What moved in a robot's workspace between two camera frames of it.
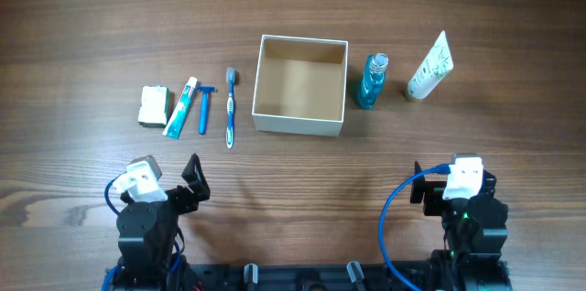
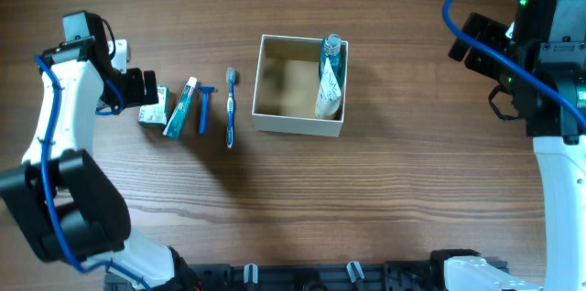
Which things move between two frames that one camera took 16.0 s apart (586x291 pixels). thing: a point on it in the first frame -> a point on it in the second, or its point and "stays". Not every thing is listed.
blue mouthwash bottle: x=375 y=68 -> x=332 y=51
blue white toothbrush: x=231 y=76 stays
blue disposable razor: x=203 y=107 stays
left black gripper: x=189 y=202 -> x=135 y=95
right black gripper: x=432 y=194 -> x=477 y=60
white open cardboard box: x=299 y=85 stays
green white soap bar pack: x=154 y=106 stays
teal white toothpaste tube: x=177 y=119 stays
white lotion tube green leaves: x=439 y=64 -> x=329 y=98
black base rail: x=308 y=277 stays
